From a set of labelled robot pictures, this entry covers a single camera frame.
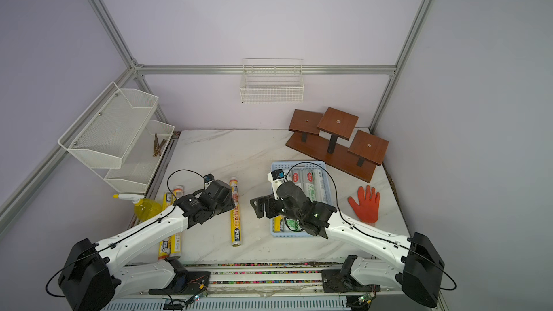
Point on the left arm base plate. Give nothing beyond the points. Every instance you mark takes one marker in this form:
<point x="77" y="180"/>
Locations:
<point x="184" y="282"/>

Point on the long yellow wrap box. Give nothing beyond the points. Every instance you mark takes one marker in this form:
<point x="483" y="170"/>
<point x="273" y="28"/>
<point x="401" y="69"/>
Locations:
<point x="165" y="247"/>

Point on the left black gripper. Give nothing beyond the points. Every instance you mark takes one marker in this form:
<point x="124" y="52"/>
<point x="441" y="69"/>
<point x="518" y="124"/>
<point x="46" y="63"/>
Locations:
<point x="230" y="204"/>

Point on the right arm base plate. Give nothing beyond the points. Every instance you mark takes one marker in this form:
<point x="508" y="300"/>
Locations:
<point x="341" y="281"/>

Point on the white roll red oval label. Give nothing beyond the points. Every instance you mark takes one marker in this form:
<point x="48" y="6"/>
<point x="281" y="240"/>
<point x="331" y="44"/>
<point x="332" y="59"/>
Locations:
<point x="297" y="179"/>

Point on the red rubber glove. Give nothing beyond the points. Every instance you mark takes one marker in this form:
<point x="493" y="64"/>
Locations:
<point x="367" y="205"/>

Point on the white wire wall basket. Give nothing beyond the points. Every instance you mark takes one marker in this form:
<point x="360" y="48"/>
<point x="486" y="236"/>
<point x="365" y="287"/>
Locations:
<point x="277" y="80"/>

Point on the white roll grape picture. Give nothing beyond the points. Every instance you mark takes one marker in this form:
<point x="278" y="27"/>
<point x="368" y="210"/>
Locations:
<point x="292" y="225"/>

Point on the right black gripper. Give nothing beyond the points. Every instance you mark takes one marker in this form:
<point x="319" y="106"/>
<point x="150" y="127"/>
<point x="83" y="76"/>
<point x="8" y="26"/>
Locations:
<point x="263" y="200"/>

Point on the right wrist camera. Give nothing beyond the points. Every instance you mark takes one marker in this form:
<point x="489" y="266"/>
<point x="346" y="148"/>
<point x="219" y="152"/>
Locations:
<point x="276" y="178"/>

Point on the brown wooden display stand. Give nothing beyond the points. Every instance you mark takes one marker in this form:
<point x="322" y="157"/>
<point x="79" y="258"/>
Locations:
<point x="331" y="137"/>

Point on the yellow spray bottle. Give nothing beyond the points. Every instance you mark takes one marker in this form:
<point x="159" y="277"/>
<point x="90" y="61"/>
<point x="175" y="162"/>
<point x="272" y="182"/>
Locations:
<point x="144" y="208"/>

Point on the yellow wrap roll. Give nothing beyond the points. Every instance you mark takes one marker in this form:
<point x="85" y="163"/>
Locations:
<point x="176" y="240"/>
<point x="235" y="225"/>
<point x="278" y="224"/>

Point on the white mesh two-tier shelf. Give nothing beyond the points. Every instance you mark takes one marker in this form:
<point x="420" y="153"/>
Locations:
<point x="114" y="138"/>

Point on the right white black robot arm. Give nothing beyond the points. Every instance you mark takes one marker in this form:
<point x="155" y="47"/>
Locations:
<point x="414" y="263"/>

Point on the aluminium rail bench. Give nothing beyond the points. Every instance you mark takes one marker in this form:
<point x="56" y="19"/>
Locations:
<point x="275" y="286"/>

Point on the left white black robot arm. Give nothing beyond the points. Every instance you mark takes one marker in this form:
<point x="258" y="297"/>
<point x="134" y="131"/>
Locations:
<point x="97" y="273"/>

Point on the white green text roll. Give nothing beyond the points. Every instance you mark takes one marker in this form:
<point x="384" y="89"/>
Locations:
<point x="321" y="194"/>

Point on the light blue plastic basket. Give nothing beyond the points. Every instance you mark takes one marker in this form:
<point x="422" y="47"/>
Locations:
<point x="287" y="167"/>

